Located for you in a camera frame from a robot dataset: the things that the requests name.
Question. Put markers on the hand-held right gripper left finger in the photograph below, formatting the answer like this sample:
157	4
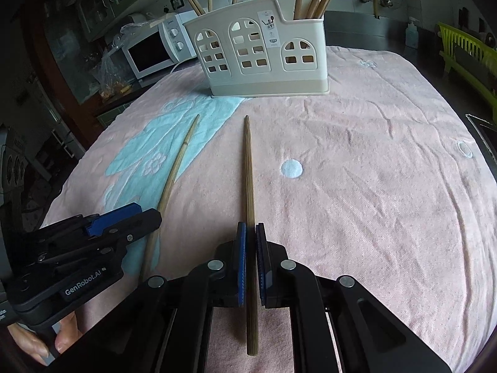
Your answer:
241	264

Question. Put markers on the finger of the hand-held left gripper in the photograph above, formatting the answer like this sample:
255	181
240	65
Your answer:
112	220
139	225

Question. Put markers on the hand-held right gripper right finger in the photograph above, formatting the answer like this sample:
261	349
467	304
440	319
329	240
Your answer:
261	264

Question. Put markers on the curved wooden chopstick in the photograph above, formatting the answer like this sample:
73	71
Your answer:
176	171

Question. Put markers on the straight wooden chopstick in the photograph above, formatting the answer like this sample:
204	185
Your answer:
248	182

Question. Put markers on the cream plastic utensil holder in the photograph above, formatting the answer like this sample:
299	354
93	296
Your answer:
271	87

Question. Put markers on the person's left hand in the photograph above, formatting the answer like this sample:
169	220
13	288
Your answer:
27	342

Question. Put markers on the green base cabinet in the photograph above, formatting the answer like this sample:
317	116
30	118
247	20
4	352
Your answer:
112	114

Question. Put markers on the pink printed blanket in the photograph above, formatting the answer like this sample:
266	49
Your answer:
349	163

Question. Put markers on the clear bag with food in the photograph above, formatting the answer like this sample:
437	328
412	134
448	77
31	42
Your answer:
110	74

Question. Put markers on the clear plastic bag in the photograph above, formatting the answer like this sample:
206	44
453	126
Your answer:
132	29

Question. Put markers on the white microwave oven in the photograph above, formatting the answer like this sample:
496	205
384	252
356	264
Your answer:
174	35

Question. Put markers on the white soap bottle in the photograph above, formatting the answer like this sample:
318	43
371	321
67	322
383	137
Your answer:
411	37

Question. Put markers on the green plastic dish rack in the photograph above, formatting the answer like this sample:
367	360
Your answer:
445	52

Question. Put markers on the black wall outlet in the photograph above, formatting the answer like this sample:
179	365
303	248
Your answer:
176	2

